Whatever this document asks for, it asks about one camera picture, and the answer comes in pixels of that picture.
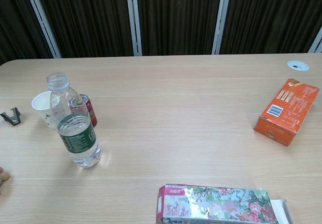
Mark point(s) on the transparent plastic bottle green label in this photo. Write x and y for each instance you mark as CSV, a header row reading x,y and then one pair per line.
x,y
80,138

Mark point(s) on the white paper cup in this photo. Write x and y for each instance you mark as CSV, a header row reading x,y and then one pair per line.
x,y
40,103

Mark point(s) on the red soda can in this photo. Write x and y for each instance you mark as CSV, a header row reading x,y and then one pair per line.
x,y
91,110

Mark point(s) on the floral print tissue box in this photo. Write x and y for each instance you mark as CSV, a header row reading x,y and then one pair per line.
x,y
213,204

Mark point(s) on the orange cardboard box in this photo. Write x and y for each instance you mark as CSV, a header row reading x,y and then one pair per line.
x,y
284,113

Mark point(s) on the black staple remover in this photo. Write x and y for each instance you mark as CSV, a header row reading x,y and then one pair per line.
x,y
13,119

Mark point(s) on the white paper sheet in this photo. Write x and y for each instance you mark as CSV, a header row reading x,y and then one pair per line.
x,y
282,211

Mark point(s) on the brown round object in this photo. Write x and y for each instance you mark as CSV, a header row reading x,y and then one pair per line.
x,y
3,176

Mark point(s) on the grey partition frame post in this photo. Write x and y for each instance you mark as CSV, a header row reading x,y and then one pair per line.
x,y
133,20
222,20
42,20
317,44

